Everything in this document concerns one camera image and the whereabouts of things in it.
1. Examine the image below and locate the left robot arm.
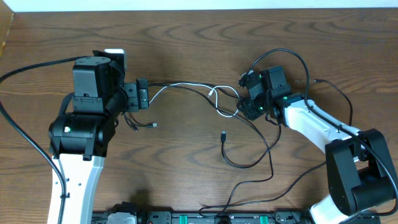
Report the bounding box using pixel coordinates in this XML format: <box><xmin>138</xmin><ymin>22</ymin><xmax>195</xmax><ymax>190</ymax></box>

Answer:
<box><xmin>47</xmin><ymin>49</ymin><xmax>149</xmax><ymax>223</ymax></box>

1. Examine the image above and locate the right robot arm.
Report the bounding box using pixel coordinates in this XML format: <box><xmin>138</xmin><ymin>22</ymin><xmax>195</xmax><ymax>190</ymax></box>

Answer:
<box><xmin>237</xmin><ymin>67</ymin><xmax>397</xmax><ymax>223</ymax></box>

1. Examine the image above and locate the white cable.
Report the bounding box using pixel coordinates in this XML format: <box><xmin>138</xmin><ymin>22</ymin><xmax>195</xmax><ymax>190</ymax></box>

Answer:
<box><xmin>148</xmin><ymin>82</ymin><xmax>241</xmax><ymax>118</ymax></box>

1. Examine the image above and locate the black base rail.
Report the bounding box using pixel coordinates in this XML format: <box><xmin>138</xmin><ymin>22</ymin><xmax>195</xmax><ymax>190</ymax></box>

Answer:
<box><xmin>91</xmin><ymin>210</ymin><xmax>313</xmax><ymax>224</ymax></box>

